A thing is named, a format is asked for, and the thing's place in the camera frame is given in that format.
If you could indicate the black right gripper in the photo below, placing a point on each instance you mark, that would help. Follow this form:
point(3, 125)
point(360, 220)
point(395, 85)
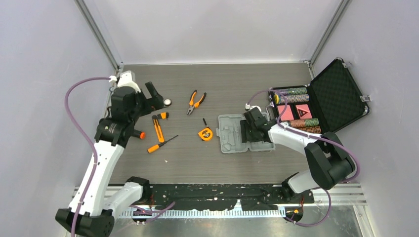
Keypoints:
point(245, 137)

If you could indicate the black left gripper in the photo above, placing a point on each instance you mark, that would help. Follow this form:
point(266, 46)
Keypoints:
point(155, 102)

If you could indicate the grey plastic tool case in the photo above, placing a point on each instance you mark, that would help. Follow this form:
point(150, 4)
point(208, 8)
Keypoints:
point(230, 133)

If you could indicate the orange black pliers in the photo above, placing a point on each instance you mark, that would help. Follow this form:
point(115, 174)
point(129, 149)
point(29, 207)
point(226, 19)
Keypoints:
point(194, 104)

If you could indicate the orange tape measure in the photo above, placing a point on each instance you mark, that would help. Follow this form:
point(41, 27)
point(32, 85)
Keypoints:
point(206, 134)

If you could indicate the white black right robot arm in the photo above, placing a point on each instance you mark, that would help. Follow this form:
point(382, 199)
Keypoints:
point(329, 162)

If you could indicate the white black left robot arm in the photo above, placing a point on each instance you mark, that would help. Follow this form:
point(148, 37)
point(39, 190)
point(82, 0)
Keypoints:
point(90, 214)

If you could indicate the orange utility knife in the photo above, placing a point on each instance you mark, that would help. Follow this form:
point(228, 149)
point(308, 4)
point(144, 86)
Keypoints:
point(157, 126)

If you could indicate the red playing card deck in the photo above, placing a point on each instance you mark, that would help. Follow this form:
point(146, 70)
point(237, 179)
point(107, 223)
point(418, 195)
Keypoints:
point(287, 115)

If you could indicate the orange phillips screwdriver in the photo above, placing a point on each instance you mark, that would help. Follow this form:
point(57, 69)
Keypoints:
point(157, 146)

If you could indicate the red card deck with triangle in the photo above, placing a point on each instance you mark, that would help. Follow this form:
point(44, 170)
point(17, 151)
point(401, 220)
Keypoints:
point(303, 111)

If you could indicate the black aluminium poker chip case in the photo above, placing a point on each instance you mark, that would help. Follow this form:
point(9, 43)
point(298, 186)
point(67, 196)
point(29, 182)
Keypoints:
point(334, 99)

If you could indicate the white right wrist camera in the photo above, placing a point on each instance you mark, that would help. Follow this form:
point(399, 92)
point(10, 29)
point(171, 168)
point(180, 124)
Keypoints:
point(250, 107)

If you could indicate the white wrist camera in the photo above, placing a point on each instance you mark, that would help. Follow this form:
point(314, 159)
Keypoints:
point(128, 79)
point(250, 107)

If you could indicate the black orange-tipped tool handle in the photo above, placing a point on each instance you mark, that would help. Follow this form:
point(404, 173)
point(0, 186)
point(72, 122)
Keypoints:
point(139, 134)

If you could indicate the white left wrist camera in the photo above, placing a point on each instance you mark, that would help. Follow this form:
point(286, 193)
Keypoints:
point(128, 79)

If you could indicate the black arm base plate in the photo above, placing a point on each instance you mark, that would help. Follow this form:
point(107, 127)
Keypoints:
point(219, 197)

